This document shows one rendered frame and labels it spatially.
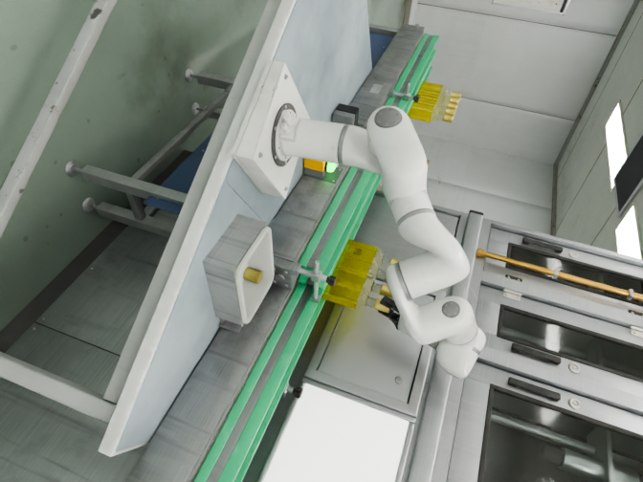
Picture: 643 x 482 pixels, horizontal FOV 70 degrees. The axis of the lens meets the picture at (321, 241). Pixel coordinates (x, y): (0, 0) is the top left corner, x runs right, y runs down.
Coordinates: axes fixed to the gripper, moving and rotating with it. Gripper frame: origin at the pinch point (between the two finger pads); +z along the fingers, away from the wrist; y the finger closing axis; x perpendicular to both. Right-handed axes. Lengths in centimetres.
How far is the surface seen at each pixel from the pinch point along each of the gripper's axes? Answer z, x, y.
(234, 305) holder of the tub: 25.1, 36.6, 19.3
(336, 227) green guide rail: 24.0, -6.6, 14.1
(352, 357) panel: 2.1, 13.5, -12.8
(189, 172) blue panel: 79, 2, 14
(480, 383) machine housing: -33.1, -4.8, -16.7
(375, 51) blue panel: 79, -121, 17
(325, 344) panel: 11.0, 15.3, -12.2
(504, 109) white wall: 98, -589, -225
